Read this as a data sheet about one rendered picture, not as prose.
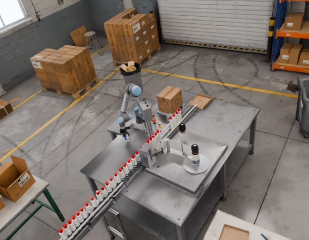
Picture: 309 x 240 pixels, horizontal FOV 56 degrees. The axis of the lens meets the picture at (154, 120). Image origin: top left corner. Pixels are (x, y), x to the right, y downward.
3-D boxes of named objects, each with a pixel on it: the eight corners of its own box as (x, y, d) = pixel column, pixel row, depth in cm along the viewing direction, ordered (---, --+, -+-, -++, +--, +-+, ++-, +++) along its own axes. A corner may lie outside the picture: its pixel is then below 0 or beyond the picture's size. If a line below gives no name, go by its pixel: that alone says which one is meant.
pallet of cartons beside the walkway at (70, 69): (99, 81, 714) (89, 47, 659) (77, 99, 661) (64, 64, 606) (66, 74, 771) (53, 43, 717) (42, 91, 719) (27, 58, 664)
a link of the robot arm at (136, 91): (145, 114, 401) (134, 81, 368) (151, 118, 391) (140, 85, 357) (139, 118, 397) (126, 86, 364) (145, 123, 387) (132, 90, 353)
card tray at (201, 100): (202, 109, 423) (202, 107, 420) (187, 105, 437) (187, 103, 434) (212, 98, 440) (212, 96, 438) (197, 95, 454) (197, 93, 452)
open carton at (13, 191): (20, 206, 337) (5, 186, 315) (-8, 194, 360) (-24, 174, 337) (43, 182, 363) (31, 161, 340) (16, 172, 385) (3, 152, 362)
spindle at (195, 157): (197, 167, 329) (196, 149, 312) (190, 164, 334) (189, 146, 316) (201, 162, 334) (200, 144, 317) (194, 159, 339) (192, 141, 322)
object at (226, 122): (180, 227, 282) (180, 226, 281) (79, 172, 363) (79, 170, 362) (260, 110, 404) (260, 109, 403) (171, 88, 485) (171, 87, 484)
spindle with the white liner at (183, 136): (185, 145, 362) (182, 127, 343) (179, 143, 366) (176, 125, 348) (189, 141, 367) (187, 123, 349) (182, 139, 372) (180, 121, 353)
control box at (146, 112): (145, 123, 344) (143, 110, 332) (141, 115, 357) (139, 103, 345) (153, 120, 345) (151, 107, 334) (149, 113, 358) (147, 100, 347)
